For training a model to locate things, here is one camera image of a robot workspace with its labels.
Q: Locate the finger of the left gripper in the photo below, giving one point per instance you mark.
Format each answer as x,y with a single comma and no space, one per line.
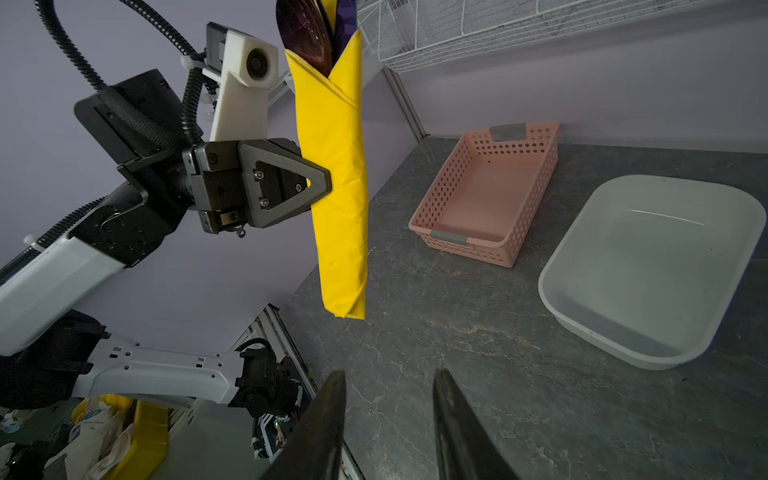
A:
279,183

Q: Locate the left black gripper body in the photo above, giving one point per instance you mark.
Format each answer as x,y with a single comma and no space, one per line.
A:
214,181

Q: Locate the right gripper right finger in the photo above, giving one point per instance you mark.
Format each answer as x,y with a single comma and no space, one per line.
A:
463,447

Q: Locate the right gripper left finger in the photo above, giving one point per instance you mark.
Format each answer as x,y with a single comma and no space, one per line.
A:
314,450

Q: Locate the yellow paper napkin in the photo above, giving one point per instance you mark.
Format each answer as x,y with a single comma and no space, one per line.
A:
330,134

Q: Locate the purple black spoon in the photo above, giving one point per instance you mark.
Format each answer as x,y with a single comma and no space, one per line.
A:
304,31

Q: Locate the purple black knife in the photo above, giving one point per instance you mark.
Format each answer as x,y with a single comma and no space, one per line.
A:
345,26

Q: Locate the white oval tray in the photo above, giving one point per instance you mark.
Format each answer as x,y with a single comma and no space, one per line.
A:
649,266

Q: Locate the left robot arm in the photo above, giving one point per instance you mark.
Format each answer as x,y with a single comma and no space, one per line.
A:
51,352

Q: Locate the pink plastic basket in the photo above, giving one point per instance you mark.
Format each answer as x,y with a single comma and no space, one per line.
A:
484,198

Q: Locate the white wire wall shelf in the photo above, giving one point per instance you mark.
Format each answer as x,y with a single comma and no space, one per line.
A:
410,35

